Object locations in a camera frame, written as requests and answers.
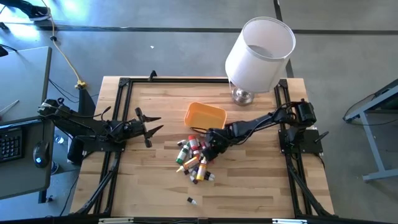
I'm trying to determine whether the yellow plastic bin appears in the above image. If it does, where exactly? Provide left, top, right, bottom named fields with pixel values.
left=183, top=101, right=228, bottom=131

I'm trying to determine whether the silver pen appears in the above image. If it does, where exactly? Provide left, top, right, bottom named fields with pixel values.
left=0, top=99, right=20, bottom=114

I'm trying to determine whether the red-orange food coloring bottle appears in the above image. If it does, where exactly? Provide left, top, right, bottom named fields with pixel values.
left=188, top=134, right=201, bottom=156

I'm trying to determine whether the grey metal table frame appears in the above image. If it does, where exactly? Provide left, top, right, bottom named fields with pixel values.
left=343, top=78, right=398, bottom=183

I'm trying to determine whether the yellow extension cable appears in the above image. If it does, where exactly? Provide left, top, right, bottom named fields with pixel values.
left=40, top=0, right=88, bottom=90

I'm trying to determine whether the person's foot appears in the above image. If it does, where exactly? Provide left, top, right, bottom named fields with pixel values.
left=0, top=0, right=51, bottom=22

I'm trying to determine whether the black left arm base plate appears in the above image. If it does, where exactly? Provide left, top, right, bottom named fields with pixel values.
left=76, top=135, right=127, bottom=153

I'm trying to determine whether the black keyboard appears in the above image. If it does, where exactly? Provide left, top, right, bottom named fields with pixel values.
left=0, top=126, right=25, bottom=164

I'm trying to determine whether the orange yellow-tipped coloring bottle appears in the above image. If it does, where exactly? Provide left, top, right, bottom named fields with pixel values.
left=175, top=156, right=201, bottom=174

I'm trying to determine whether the dark grey desk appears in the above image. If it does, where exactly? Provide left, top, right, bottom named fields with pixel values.
left=0, top=119, right=56, bottom=200

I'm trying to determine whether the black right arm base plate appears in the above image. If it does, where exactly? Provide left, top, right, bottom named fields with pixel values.
left=278, top=128, right=324, bottom=156

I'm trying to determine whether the black clamp lever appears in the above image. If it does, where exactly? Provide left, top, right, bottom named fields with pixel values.
left=313, top=131, right=330, bottom=144

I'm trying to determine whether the white shade table lamp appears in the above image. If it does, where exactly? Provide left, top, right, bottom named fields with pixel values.
left=224, top=16, right=297, bottom=107

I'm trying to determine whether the black computer mouse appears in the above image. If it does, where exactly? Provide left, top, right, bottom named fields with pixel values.
left=32, top=140, right=51, bottom=169

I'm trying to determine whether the yellow food coloring bottle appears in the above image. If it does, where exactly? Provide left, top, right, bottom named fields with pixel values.
left=196, top=157, right=208, bottom=182

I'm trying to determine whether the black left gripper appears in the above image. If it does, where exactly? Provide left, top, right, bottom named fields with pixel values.
left=121, top=107, right=164, bottom=149

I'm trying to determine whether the silver metal bracket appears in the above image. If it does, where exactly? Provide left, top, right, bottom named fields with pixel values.
left=98, top=217, right=135, bottom=224
left=272, top=218, right=308, bottom=224

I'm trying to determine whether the light grey desk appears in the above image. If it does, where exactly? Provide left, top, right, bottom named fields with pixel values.
left=0, top=46, right=53, bottom=126

